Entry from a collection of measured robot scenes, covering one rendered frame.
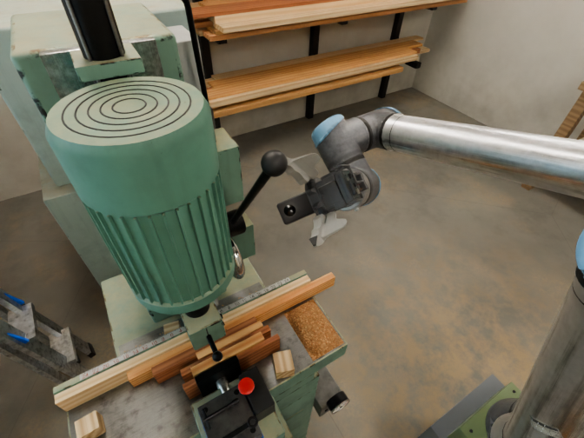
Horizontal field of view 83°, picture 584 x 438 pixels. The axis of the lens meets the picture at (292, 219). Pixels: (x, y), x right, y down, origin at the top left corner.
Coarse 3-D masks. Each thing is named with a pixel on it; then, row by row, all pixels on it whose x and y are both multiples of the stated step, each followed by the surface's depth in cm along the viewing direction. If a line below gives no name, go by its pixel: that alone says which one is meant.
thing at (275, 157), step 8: (272, 152) 42; (280, 152) 42; (264, 160) 42; (272, 160) 41; (280, 160) 41; (264, 168) 42; (272, 168) 41; (280, 168) 42; (264, 176) 46; (256, 184) 50; (264, 184) 49; (256, 192) 53; (248, 200) 57; (240, 208) 63; (232, 216) 76; (240, 216) 69; (232, 224) 75; (240, 224) 76; (232, 232) 76; (240, 232) 77
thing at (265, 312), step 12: (324, 276) 90; (300, 288) 87; (312, 288) 87; (324, 288) 91; (276, 300) 84; (288, 300) 84; (300, 300) 88; (252, 312) 82; (264, 312) 82; (276, 312) 85; (180, 348) 75; (156, 360) 73; (132, 372) 71; (144, 372) 71; (132, 384) 72
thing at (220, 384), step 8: (232, 360) 68; (216, 368) 67; (224, 368) 67; (232, 368) 69; (240, 368) 71; (200, 376) 66; (208, 376) 66; (216, 376) 67; (224, 376) 69; (232, 376) 71; (200, 384) 66; (208, 384) 67; (216, 384) 68; (224, 384) 68; (208, 392) 70
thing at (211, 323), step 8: (208, 312) 67; (216, 312) 67; (184, 320) 66; (192, 320) 66; (200, 320) 66; (208, 320) 66; (216, 320) 66; (192, 328) 65; (200, 328) 65; (208, 328) 66; (216, 328) 67; (224, 328) 70; (192, 336) 64; (200, 336) 66; (216, 336) 69; (192, 344) 67; (200, 344) 68
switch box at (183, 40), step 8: (176, 32) 64; (184, 32) 64; (176, 40) 61; (184, 40) 61; (184, 48) 61; (192, 48) 62; (184, 56) 62; (192, 56) 63; (184, 64) 63; (192, 64) 64; (184, 72) 64; (192, 72) 65; (184, 80) 65; (192, 80) 66; (200, 88) 68
